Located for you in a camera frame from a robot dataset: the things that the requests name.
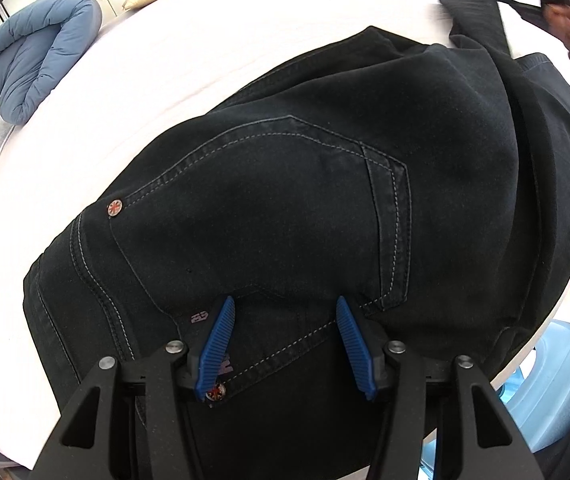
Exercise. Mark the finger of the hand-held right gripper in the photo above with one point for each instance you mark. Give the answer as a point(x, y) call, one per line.
point(525, 0)

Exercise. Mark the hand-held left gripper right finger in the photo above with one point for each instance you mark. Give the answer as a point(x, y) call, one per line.
point(355, 345)

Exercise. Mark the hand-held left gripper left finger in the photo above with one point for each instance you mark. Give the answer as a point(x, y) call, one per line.
point(215, 350)

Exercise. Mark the black denim pants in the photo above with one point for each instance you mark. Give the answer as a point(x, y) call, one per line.
point(290, 185)

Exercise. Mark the person's right hand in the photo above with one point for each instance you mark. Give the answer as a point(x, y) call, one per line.
point(564, 22)

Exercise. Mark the white bed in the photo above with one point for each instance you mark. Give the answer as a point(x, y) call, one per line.
point(165, 60)

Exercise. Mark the blue quilted duvet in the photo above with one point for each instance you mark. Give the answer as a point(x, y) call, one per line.
point(40, 45)

